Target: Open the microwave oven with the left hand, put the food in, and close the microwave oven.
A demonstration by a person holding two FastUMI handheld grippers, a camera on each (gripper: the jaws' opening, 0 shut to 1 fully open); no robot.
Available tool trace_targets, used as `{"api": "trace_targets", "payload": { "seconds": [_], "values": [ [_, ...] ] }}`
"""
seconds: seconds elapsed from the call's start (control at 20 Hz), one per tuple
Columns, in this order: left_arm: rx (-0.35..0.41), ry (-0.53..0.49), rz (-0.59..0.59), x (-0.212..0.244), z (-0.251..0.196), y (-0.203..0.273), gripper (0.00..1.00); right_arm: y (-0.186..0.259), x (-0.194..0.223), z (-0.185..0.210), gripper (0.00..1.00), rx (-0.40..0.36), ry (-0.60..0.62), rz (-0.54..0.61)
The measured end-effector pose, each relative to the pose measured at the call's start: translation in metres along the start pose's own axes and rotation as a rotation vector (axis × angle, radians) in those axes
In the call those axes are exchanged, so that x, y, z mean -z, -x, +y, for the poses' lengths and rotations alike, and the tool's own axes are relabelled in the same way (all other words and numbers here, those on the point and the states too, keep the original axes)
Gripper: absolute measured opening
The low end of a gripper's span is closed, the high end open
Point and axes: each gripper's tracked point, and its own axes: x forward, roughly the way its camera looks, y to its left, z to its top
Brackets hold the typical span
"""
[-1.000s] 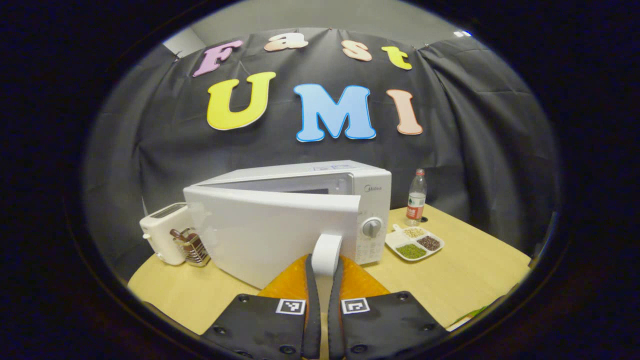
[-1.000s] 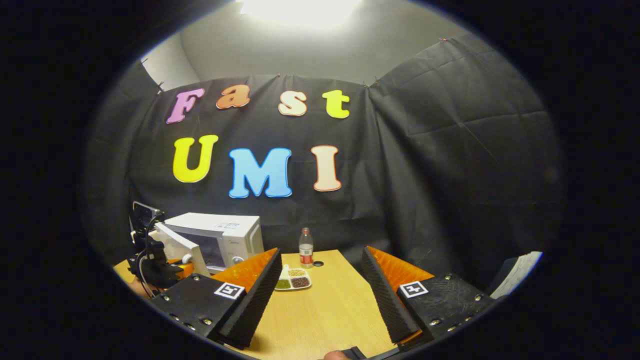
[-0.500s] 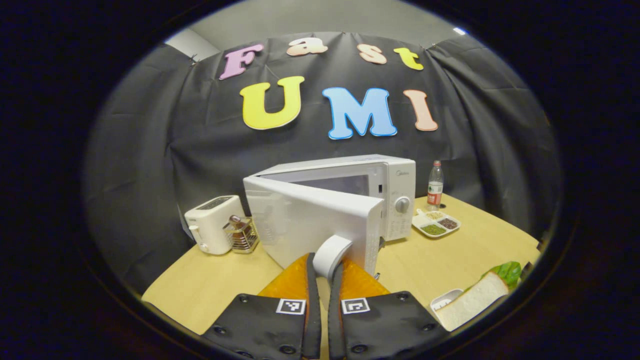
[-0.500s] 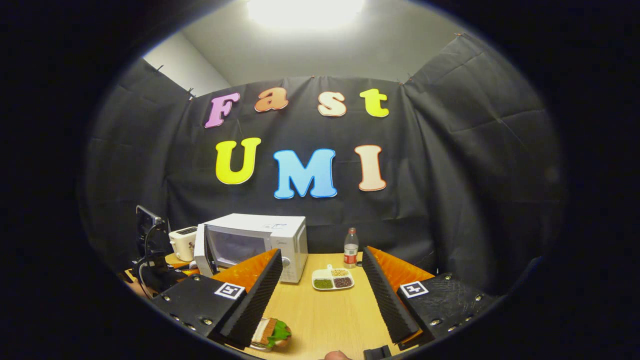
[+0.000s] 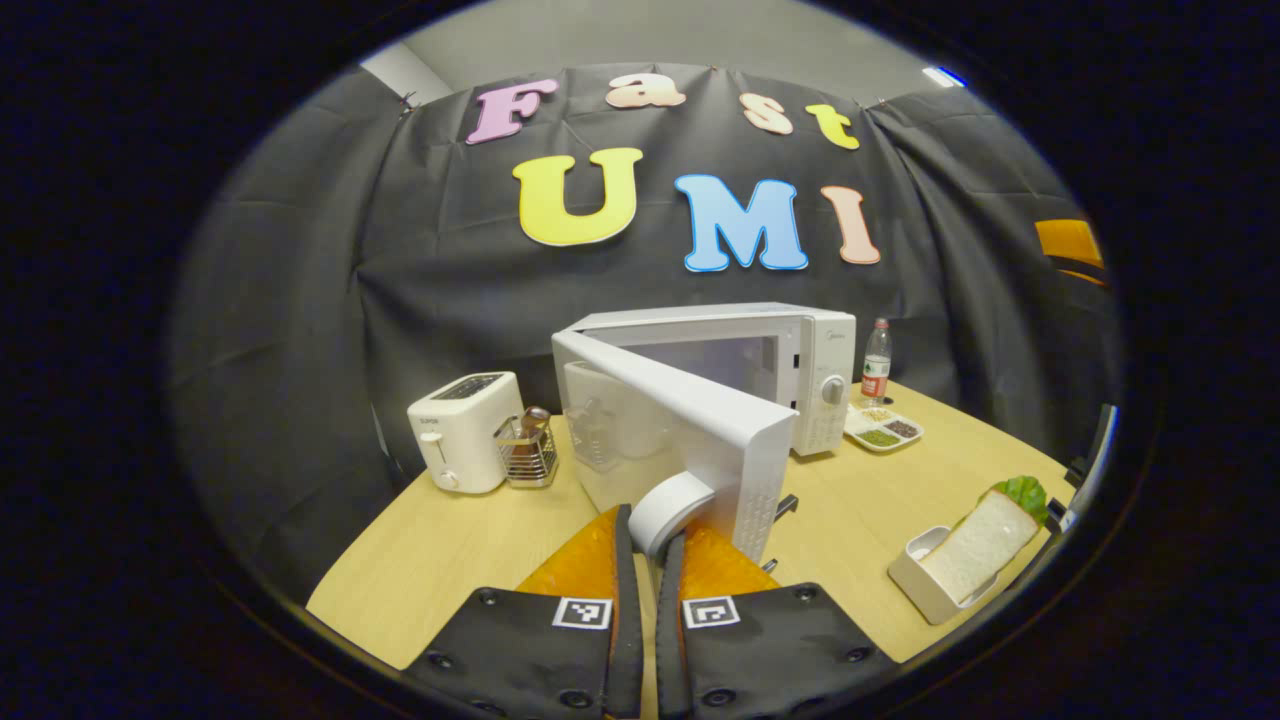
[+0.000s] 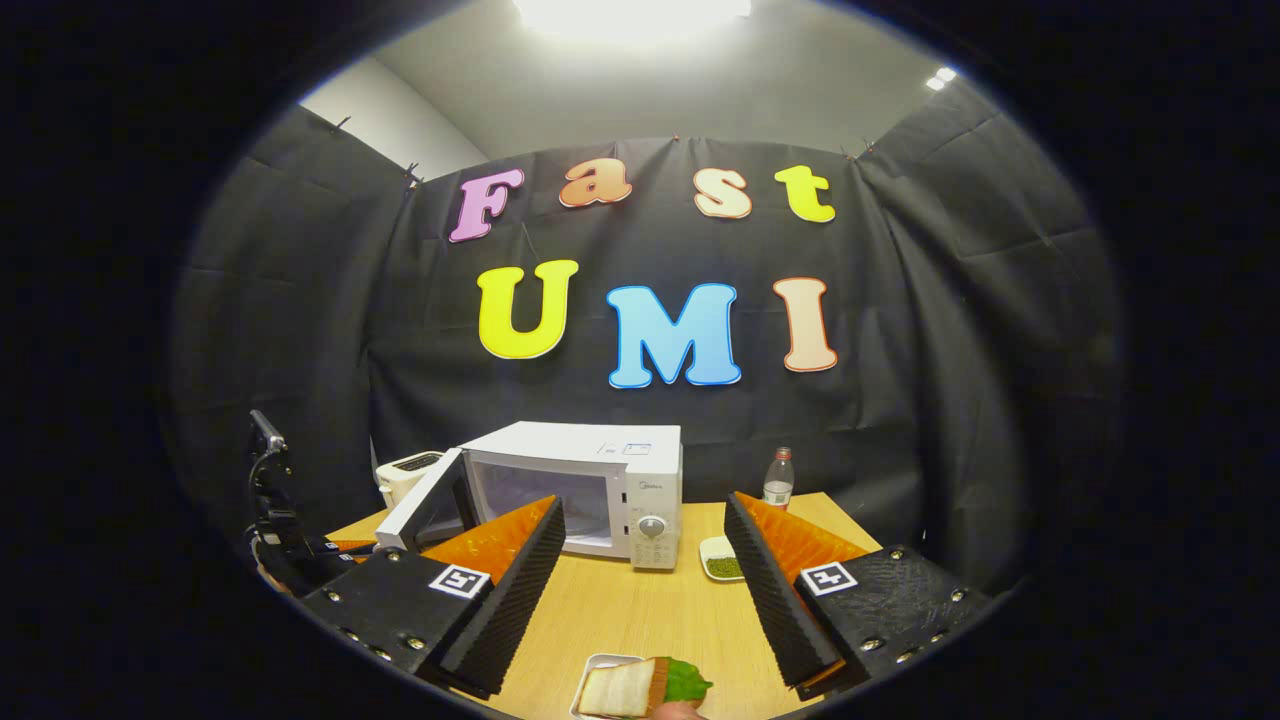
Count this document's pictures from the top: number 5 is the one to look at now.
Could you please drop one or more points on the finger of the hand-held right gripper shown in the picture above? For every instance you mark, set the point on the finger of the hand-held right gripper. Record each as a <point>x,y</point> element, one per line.
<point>1070,242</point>

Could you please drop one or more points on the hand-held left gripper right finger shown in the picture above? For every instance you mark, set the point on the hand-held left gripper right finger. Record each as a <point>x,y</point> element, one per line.
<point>668,630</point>

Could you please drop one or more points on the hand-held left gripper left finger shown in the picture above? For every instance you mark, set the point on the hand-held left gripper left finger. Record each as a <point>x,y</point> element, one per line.
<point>626,620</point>

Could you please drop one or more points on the white microwave oven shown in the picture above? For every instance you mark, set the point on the white microwave oven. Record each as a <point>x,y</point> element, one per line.
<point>700,410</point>

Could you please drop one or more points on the small ceiling light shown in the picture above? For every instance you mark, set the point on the small ceiling light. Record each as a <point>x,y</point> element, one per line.
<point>942,76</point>

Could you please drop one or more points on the clear plastic bottle red label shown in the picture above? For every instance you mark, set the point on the clear plastic bottle red label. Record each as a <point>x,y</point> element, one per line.
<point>876,370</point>

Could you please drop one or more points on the white toaster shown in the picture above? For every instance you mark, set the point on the white toaster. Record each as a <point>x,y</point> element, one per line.
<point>465,430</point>

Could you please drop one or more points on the white sandwich tray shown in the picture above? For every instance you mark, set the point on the white sandwich tray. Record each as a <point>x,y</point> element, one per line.
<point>925,590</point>

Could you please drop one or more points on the white divided dish of beans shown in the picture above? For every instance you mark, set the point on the white divided dish of beans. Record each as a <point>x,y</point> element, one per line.
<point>885,430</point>

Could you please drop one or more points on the black backdrop cloth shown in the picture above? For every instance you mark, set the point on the black backdrop cloth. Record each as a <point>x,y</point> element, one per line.
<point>350,300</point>

